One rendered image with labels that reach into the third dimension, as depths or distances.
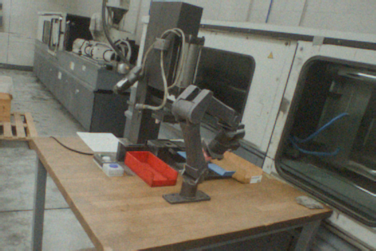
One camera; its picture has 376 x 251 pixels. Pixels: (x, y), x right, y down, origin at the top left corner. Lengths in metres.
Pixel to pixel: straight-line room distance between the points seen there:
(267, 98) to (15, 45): 9.18
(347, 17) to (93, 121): 3.37
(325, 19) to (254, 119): 2.69
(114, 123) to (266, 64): 3.13
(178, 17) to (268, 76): 0.71
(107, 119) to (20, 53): 6.22
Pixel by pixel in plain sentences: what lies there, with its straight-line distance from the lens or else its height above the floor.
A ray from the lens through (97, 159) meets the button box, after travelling 1.50.
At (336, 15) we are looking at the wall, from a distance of 4.56.
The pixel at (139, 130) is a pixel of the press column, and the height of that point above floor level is 0.98.
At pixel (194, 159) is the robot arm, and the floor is 1.08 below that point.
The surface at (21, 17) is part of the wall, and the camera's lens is 10.62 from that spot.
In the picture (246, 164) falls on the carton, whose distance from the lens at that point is 1.78.
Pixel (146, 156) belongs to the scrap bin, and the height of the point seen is 0.93.
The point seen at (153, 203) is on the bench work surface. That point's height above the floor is 0.90.
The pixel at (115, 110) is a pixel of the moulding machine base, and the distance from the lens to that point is 4.83.
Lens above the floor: 1.45
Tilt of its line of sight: 19 degrees down
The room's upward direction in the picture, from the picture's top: 12 degrees clockwise
